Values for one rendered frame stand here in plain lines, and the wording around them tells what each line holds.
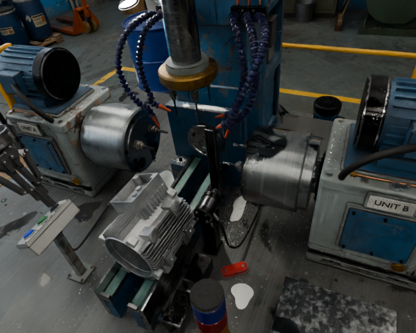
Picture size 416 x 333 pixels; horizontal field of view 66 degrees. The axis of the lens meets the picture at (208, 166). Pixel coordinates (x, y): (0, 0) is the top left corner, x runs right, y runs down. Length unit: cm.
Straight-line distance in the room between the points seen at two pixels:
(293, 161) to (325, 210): 16
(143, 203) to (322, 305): 52
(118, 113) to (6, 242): 65
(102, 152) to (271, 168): 60
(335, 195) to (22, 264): 106
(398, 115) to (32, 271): 119
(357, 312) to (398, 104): 50
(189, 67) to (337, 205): 55
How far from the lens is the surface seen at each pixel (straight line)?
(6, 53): 142
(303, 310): 91
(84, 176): 137
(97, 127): 120
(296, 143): 95
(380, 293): 112
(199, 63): 96
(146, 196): 88
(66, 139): 127
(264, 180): 93
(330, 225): 98
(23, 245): 100
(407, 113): 83
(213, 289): 59
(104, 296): 99
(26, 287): 128
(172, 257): 89
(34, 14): 594
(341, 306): 94
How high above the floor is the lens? 174
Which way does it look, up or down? 41 degrees down
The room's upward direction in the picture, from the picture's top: 7 degrees counter-clockwise
